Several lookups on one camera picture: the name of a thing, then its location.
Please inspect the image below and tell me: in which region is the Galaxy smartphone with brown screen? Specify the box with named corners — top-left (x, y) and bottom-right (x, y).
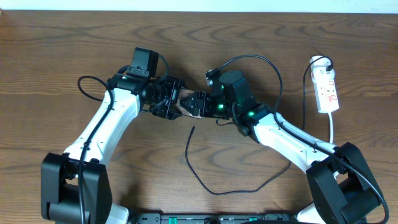
top-left (176, 89), bottom-right (201, 119)

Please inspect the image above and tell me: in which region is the black charger cable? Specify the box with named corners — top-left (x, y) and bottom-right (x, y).
top-left (185, 55), bottom-right (335, 196)

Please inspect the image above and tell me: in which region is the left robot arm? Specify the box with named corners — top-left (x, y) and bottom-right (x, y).
top-left (41, 71), bottom-right (185, 223)

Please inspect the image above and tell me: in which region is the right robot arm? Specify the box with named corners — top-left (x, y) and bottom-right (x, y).
top-left (177, 70), bottom-right (389, 224)

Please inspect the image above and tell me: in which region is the white power strip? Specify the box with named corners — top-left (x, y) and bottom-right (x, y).
top-left (310, 55), bottom-right (339, 113)

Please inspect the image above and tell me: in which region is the black mounting rail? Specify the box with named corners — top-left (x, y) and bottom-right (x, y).
top-left (128, 213), bottom-right (298, 224)

